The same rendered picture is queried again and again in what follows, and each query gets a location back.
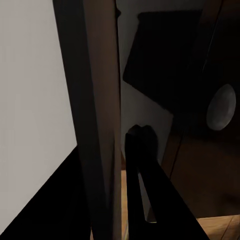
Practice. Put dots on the keyboard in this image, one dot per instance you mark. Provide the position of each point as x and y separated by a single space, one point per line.
89 43

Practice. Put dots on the desk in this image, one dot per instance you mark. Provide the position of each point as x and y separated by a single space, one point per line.
162 47

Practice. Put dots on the mouse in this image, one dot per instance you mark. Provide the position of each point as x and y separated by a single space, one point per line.
139 132

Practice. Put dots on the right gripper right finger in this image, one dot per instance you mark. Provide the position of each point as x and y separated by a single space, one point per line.
174 220

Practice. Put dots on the cabinet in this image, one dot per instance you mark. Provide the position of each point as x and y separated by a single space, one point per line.
206 169
216 228

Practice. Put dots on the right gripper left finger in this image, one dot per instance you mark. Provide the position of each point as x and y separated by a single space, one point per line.
58 211

